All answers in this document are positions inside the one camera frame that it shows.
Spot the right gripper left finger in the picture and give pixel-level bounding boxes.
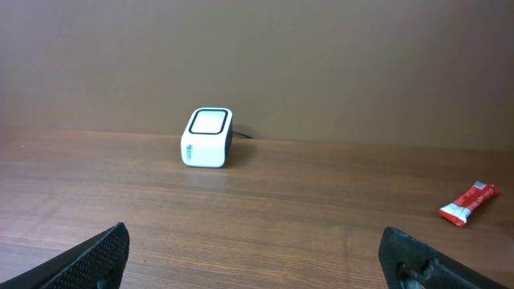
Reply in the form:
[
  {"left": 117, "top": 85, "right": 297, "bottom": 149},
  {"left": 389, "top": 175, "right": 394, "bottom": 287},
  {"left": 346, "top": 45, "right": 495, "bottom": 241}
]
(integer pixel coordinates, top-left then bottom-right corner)
[{"left": 1, "top": 222, "right": 130, "bottom": 289}]

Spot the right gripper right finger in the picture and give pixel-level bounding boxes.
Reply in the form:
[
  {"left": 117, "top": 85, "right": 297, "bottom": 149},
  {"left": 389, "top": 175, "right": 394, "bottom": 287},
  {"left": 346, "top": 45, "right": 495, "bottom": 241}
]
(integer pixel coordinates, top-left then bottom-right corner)
[{"left": 378, "top": 226, "right": 507, "bottom": 289}]

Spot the white barcode scanner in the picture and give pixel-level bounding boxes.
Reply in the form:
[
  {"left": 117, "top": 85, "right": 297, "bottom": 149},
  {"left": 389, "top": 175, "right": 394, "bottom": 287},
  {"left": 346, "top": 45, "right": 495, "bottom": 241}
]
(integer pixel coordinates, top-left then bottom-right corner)
[{"left": 180, "top": 107, "right": 233, "bottom": 169}]

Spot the red toothpaste tube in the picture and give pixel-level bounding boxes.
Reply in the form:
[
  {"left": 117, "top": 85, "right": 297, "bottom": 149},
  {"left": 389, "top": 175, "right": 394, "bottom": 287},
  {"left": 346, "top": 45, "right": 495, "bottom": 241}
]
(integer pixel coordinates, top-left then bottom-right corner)
[{"left": 439, "top": 181, "right": 501, "bottom": 228}]

